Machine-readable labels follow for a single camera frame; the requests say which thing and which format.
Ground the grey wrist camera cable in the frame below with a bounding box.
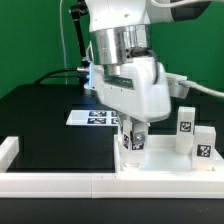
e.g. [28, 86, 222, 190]
[181, 79, 224, 100]

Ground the white hanging cable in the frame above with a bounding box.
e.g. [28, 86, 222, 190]
[59, 0, 69, 86]

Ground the white U-shaped obstacle fence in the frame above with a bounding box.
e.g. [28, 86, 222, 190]
[0, 137, 224, 199]

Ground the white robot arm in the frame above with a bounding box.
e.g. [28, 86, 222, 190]
[86, 0, 211, 146]

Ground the black cable bundle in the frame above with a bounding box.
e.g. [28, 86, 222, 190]
[32, 67, 90, 85]

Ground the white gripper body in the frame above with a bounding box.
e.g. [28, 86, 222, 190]
[92, 57, 171, 123]

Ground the white sheet with AprilTags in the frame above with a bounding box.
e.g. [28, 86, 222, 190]
[66, 110, 118, 126]

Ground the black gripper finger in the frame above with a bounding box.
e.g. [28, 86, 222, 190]
[118, 113, 129, 134]
[131, 122, 148, 144]

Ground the white square table top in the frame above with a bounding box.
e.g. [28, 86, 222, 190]
[114, 135, 224, 173]

